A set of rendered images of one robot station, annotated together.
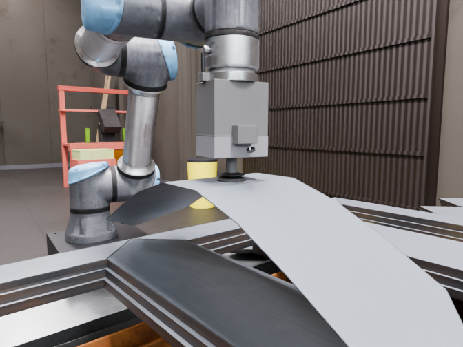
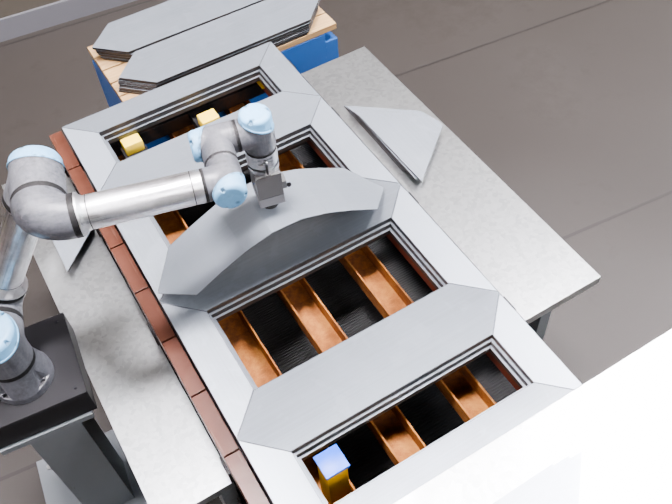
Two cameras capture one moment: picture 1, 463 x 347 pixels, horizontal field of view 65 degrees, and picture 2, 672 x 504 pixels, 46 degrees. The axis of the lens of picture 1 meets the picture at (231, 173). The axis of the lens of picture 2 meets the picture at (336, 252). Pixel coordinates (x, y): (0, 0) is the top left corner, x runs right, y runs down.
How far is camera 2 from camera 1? 1.89 m
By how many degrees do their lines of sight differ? 77
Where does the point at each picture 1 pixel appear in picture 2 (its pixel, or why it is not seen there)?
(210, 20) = (267, 150)
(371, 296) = (354, 192)
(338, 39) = not seen: outside the picture
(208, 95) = (274, 180)
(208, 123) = (275, 191)
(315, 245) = (334, 194)
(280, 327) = (318, 230)
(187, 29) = not seen: hidden behind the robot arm
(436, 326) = (361, 182)
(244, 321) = (310, 242)
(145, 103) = not seen: hidden behind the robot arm
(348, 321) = (367, 204)
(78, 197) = (23, 357)
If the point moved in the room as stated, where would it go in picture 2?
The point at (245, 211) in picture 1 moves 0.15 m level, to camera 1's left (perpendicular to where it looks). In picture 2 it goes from (317, 207) to (306, 253)
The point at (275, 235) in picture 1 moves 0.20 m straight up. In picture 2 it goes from (332, 204) to (328, 148)
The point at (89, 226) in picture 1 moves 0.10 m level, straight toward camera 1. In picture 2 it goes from (43, 364) to (83, 355)
